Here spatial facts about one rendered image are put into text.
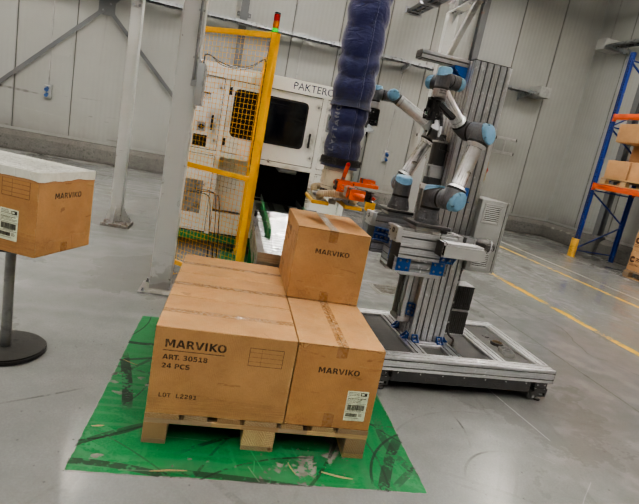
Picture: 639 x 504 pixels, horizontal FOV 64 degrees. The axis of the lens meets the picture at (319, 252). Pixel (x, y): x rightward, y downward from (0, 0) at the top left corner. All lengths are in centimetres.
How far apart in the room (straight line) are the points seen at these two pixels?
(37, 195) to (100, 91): 979
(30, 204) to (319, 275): 143
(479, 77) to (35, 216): 253
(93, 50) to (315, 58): 475
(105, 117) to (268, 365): 1046
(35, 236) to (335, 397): 156
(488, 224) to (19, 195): 262
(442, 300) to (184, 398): 186
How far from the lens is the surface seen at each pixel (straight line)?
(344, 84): 290
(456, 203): 299
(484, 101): 338
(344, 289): 282
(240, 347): 223
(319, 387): 235
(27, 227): 270
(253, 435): 243
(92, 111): 1238
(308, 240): 272
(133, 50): 626
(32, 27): 1273
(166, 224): 411
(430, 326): 353
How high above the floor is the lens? 140
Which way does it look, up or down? 12 degrees down
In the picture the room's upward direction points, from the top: 11 degrees clockwise
